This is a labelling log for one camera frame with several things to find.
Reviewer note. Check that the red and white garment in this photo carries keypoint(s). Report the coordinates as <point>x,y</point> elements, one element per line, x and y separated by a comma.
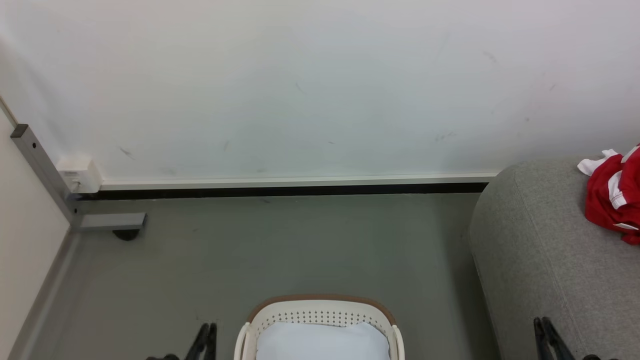
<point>612,200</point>

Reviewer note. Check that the black baseboard strip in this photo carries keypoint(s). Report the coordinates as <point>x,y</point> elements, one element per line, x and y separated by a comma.
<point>300,191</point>

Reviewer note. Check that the grey metal frame post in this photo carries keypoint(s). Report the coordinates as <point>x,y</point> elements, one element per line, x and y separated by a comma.
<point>42,167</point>

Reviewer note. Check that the black round foot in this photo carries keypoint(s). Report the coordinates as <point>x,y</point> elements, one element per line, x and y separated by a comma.
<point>126,235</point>

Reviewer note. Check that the grey fabric sofa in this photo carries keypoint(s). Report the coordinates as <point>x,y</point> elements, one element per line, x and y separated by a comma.
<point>540,250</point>

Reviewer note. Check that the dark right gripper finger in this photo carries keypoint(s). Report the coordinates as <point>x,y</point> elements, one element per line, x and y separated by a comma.
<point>556,345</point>
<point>539,340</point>

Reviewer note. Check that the white wall box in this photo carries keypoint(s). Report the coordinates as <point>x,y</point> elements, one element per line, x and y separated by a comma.
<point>80,174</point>

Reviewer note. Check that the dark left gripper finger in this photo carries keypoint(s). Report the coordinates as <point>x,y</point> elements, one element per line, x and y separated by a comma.
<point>211,342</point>
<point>199,345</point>

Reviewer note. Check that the white wall trim strip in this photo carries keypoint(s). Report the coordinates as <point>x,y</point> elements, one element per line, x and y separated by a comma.
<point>300,181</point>

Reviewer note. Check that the cream plastic laundry basket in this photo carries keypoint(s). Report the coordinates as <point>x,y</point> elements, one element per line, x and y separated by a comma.
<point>320,312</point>

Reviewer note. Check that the white cloth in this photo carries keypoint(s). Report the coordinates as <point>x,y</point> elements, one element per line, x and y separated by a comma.
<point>322,342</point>

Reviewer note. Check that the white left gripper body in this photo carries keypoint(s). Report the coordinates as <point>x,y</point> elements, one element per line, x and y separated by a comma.
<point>162,357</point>

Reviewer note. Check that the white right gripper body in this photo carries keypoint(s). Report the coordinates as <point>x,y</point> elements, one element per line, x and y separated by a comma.
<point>600,358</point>

